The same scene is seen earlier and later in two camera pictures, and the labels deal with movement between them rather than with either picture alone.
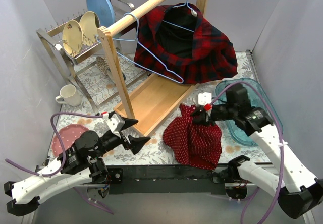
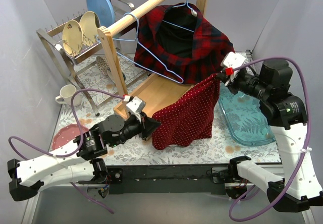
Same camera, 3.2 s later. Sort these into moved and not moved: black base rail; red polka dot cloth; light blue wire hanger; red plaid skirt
Moved: red polka dot cloth
Not moved: black base rail; red plaid skirt; light blue wire hanger
